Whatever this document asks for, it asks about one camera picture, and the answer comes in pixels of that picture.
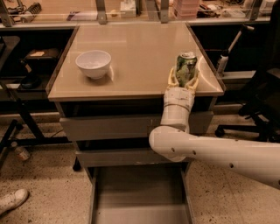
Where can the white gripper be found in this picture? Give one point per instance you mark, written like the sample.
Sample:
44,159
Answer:
178,96

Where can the green soda can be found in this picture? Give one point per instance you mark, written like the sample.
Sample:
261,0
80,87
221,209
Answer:
185,67

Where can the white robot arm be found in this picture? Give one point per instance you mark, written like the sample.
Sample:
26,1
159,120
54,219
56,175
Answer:
259,161

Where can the grey drawer cabinet with counter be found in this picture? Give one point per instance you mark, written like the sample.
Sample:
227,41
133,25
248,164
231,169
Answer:
142,55

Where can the top grey drawer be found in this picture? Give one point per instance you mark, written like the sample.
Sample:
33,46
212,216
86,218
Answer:
109,126

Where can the middle grey drawer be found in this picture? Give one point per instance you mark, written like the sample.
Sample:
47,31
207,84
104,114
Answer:
116,157

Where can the bottom open grey drawer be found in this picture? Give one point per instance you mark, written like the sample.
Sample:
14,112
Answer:
140,194

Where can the pink stacked containers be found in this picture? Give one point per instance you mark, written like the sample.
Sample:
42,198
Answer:
183,9

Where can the black office chair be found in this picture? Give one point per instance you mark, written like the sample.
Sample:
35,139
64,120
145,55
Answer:
262,93

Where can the white ceramic bowl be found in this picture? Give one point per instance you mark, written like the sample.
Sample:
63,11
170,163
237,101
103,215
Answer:
94,64

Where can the white tissue box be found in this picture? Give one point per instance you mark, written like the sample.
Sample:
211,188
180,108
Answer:
128,9

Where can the black box with label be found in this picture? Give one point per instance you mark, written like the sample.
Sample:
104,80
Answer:
43,57

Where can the black tape dispenser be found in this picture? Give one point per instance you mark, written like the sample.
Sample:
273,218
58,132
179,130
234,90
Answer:
31,80

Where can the plastic water bottle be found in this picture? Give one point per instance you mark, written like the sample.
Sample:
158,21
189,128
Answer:
21,152

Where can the white sneaker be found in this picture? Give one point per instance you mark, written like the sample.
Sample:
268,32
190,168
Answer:
13,200

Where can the white handled tool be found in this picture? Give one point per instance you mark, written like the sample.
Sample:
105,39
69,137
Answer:
223,59

